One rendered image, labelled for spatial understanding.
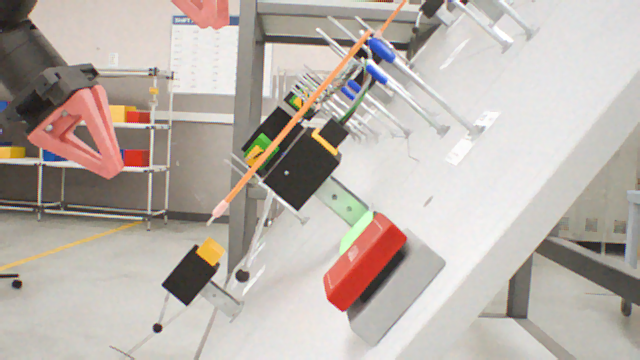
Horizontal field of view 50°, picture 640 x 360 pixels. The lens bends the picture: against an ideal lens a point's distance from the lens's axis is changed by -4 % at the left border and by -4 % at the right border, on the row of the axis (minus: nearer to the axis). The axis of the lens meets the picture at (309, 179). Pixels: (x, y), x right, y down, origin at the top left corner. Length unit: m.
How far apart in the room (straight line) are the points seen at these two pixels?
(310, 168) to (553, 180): 0.31
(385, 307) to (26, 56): 0.41
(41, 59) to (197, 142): 7.82
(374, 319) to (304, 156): 0.27
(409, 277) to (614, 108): 0.12
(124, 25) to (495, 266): 8.59
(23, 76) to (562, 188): 0.47
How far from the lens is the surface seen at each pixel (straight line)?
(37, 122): 0.65
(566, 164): 0.33
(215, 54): 8.42
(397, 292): 0.36
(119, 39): 8.86
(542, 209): 0.33
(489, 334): 1.43
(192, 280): 0.92
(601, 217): 7.91
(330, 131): 0.60
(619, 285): 1.11
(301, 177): 0.60
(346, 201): 0.62
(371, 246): 0.35
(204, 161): 8.44
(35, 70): 0.65
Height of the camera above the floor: 1.18
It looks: 4 degrees down
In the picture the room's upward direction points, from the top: 3 degrees clockwise
